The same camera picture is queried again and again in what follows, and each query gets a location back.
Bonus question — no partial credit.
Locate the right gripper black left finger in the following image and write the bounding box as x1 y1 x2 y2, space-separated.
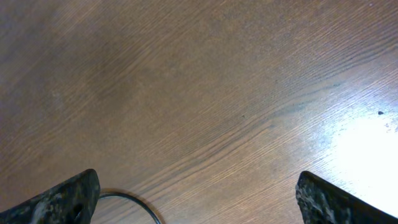
1 169 100 224

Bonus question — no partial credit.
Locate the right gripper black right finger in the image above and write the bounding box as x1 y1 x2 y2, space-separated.
295 170 397 224

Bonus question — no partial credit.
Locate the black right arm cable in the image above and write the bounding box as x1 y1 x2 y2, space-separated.
98 191 162 224

